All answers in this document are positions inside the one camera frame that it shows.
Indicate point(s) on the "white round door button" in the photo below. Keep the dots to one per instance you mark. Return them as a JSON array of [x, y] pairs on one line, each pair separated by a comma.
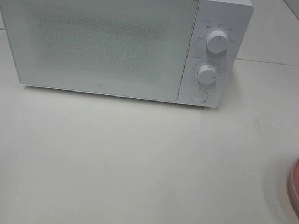
[[199, 96]]

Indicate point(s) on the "white microwave door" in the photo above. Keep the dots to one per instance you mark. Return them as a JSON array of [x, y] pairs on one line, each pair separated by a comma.
[[128, 48]]

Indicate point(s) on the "white lower timer knob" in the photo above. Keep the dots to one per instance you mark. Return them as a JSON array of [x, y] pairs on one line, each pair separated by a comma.
[[207, 75]]

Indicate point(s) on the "white microwave oven body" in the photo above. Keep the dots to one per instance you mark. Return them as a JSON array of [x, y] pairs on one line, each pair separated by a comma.
[[231, 15]]

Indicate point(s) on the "white upper power knob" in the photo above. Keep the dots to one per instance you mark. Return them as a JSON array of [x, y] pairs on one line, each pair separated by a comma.
[[217, 41]]

